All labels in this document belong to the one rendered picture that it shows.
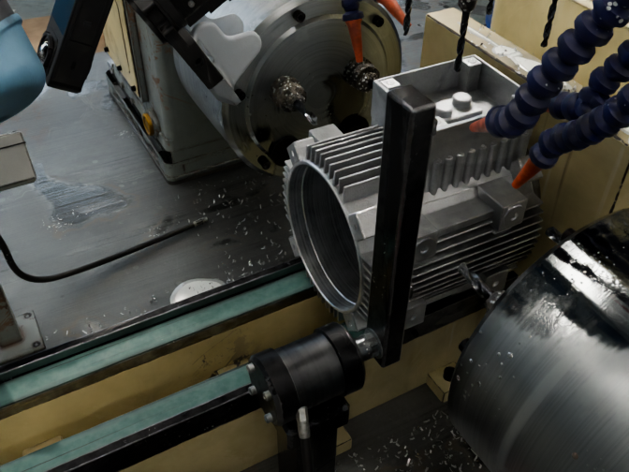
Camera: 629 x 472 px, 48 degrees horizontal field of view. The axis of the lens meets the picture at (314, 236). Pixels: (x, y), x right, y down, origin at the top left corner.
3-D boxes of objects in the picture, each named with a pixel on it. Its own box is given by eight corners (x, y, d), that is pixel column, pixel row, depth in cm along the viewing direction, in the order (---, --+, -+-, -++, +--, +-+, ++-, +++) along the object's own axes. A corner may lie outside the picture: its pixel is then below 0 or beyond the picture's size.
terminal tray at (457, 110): (461, 113, 76) (472, 51, 71) (527, 165, 69) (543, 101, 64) (366, 141, 72) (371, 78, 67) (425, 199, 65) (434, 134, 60)
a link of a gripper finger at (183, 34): (231, 86, 55) (165, 3, 48) (216, 98, 55) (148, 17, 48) (208, 60, 58) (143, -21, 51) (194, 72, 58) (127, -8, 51)
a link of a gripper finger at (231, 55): (293, 82, 59) (238, 1, 52) (240, 127, 60) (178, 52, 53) (277, 66, 62) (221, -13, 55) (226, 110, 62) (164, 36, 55)
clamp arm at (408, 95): (387, 335, 62) (418, 79, 46) (407, 359, 61) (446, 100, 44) (355, 349, 61) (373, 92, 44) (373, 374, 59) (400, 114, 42)
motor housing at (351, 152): (424, 201, 89) (444, 66, 76) (522, 300, 76) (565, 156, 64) (282, 250, 82) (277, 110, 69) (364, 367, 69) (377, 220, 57)
